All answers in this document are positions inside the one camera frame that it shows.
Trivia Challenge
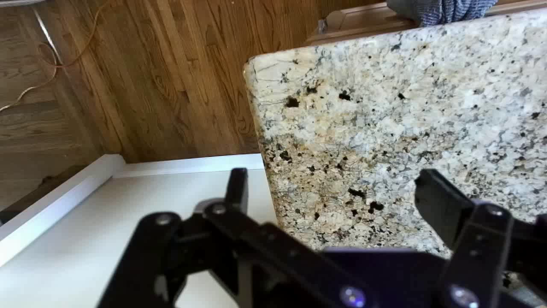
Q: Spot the white door frame trim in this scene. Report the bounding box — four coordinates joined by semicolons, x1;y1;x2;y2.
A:
0;151;279;308

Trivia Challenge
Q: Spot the grey cloth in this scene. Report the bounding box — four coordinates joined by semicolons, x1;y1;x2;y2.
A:
385;0;501;27

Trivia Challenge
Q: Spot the orange floor cable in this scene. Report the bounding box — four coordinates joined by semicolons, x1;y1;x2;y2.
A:
0;0;113;114

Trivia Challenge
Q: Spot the white floor cable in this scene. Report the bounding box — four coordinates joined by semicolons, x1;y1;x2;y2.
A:
31;4;65;64

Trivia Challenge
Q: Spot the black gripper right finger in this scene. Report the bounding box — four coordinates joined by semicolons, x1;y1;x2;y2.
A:
414;167;547;308

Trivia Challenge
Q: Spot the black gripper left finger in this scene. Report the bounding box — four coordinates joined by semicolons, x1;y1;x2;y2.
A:
98;165;373;308

